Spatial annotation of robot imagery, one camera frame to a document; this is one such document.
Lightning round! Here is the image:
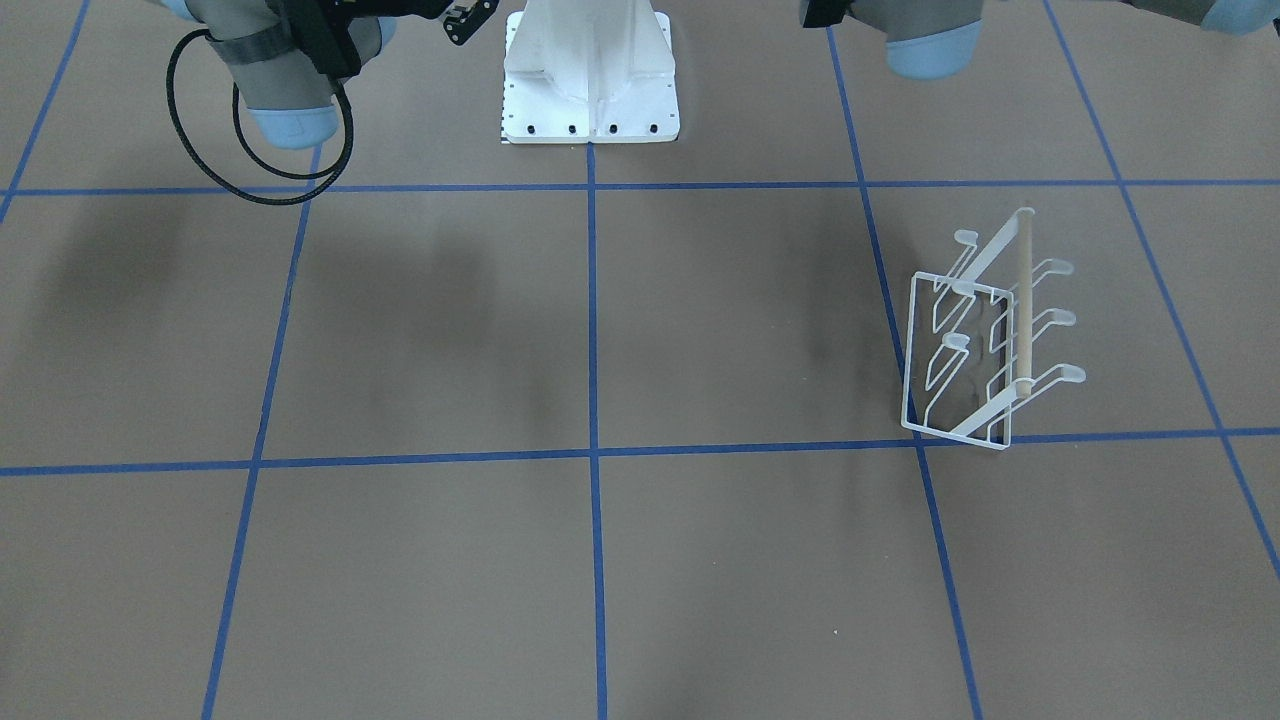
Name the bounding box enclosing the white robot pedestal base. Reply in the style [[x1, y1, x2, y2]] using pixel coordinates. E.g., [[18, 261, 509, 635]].
[[500, 1, 681, 145]]

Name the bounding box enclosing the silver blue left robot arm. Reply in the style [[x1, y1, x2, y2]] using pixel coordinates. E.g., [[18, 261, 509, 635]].
[[797, 1, 1279, 81]]

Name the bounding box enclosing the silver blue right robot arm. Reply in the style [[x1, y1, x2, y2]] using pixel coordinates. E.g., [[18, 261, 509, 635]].
[[163, 1, 497, 150]]

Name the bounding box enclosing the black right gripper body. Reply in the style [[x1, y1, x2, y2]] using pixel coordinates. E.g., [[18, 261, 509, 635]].
[[268, 1, 452, 79]]

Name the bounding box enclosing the white wire cup holder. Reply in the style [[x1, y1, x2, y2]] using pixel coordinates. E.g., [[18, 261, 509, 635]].
[[900, 208, 1087, 450]]

